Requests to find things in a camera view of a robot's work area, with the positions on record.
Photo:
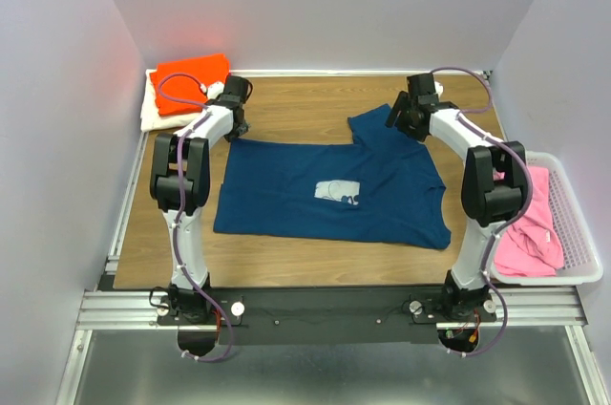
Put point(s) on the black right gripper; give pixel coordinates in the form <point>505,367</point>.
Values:
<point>401,104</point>

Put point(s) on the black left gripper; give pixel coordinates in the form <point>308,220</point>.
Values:
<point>232,136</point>

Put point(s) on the blue Mickey print t-shirt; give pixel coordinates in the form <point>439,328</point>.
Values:
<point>383,187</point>

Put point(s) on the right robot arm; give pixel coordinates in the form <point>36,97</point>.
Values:
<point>496,190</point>

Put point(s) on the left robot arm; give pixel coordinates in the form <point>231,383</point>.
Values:
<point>180,184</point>

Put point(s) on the folded orange t-shirt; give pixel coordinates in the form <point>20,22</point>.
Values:
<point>205,69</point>

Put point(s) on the folded white t-shirt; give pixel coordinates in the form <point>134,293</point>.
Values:
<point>157,116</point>

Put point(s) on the pink t-shirt in basket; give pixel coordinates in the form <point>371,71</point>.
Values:
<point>531,247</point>

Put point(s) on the white plastic laundry basket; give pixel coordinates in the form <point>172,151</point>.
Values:
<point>581,260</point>

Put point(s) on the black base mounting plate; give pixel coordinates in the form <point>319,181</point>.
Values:
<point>326,316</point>

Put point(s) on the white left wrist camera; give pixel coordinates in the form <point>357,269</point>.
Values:
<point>213,90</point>

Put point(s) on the aluminium extrusion rail frame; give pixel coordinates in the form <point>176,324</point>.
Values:
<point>122,355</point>

